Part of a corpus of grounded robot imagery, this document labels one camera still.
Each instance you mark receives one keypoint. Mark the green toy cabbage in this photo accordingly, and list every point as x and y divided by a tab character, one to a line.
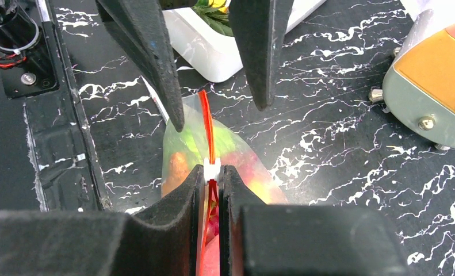
193	142

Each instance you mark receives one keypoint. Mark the clear zip top bag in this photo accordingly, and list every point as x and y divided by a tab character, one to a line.
253	173

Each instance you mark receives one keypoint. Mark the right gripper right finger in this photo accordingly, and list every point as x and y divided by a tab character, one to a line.
261	239

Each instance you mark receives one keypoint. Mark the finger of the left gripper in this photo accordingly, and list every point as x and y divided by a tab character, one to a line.
259	28
139	28

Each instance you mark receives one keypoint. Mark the white plastic bin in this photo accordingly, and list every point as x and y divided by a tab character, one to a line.
215	56

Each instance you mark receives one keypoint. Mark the toy peach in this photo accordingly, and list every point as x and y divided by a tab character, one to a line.
211	263

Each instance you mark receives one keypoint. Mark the round mini drawer cabinet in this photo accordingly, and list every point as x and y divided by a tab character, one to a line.
419	87

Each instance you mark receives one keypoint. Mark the toy pineapple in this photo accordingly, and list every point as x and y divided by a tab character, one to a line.
216	14

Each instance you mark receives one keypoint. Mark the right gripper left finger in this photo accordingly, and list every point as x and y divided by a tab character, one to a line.
164	239

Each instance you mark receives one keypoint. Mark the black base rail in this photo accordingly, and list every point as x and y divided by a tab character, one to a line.
47	155

